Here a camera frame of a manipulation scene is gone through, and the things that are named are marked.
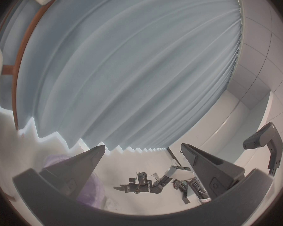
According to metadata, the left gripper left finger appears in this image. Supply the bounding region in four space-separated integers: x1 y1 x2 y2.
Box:
40 145 106 198

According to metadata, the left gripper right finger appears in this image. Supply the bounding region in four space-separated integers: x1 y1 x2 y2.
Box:
181 143 246 199

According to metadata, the purple plastic bag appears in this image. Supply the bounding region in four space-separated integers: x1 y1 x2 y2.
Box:
44 154 106 208

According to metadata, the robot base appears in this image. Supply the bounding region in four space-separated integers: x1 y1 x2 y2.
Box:
173 173 213 204

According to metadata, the pale blue curtain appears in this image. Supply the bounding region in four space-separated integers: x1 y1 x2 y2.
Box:
0 0 242 156

